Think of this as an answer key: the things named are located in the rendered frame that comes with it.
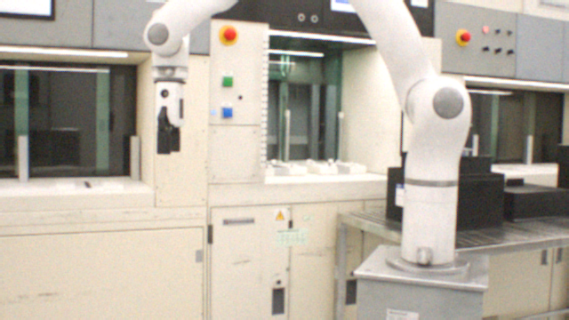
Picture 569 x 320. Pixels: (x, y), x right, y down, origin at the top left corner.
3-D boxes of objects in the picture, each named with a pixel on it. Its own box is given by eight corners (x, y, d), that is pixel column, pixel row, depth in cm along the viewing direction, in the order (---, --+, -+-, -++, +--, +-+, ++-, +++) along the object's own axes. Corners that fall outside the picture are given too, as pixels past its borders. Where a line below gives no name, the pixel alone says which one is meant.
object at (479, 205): (383, 217, 179) (385, 166, 178) (448, 212, 189) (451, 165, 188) (434, 234, 153) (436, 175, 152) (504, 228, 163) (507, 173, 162)
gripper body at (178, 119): (180, 76, 115) (180, 127, 116) (190, 79, 125) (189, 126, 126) (148, 76, 115) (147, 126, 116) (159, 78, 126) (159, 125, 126)
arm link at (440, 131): (449, 180, 126) (452, 81, 124) (474, 191, 107) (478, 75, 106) (399, 180, 126) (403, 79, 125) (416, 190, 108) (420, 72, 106)
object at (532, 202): (514, 222, 171) (516, 184, 170) (456, 209, 198) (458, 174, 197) (573, 217, 182) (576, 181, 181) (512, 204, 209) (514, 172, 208)
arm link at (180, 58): (183, 66, 115) (191, 69, 124) (185, 5, 114) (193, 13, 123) (146, 65, 115) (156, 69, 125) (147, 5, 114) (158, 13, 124)
